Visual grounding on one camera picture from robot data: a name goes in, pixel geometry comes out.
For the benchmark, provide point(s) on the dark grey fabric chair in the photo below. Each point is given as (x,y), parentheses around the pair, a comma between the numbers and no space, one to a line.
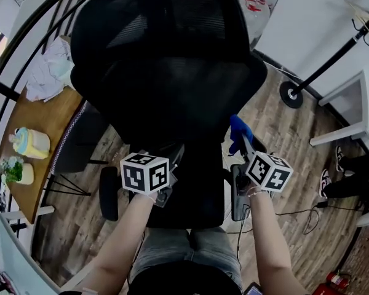
(80,140)

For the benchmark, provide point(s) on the person's black shirt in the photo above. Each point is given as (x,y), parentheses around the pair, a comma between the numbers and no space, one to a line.
(184,281)

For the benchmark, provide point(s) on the smartphone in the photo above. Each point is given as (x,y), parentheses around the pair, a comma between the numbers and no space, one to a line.
(252,289)

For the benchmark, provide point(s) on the potted plant in pale pot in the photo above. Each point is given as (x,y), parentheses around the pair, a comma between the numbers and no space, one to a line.
(17,172)

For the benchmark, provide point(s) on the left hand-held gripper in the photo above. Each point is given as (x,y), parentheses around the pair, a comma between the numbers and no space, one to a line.
(141,174)

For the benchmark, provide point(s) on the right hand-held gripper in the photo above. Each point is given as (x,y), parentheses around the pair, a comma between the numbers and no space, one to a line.
(270,174)

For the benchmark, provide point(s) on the blue cloth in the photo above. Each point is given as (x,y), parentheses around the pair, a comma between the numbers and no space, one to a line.
(238,128)

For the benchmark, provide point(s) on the person's right forearm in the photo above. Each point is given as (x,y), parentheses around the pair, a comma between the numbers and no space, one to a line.
(267,241)

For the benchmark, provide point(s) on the white desk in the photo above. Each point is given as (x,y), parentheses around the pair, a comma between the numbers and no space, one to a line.
(366,115)

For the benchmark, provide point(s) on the black coat rack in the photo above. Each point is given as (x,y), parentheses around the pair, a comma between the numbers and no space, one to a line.
(326,66)

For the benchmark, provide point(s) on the wooden clothes hanger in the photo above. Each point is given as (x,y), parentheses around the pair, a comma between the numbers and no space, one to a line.
(363,14)

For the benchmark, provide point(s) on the red fire extinguisher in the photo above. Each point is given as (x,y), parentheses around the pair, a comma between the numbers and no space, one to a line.
(335,280)

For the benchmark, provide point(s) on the black stair railing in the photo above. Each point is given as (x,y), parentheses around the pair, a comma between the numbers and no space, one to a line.
(27,23)

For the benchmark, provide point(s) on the black power adapter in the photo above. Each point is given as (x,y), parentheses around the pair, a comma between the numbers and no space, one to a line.
(321,204)

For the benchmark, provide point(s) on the wooden table with hairpin legs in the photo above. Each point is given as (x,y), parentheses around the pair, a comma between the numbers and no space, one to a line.
(40,115)

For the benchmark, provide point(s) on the person's left forearm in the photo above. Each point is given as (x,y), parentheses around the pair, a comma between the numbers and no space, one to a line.
(120,241)

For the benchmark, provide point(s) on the white patterned crumpled cloth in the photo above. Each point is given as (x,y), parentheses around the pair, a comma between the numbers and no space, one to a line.
(49,72)

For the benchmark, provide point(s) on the large white table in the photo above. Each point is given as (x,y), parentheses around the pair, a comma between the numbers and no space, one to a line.
(15,257)

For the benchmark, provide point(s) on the black mesh office chair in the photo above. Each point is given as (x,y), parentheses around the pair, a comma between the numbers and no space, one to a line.
(172,88)

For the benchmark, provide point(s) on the yellow and blue pitcher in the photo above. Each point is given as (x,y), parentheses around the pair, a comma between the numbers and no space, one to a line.
(34,143)

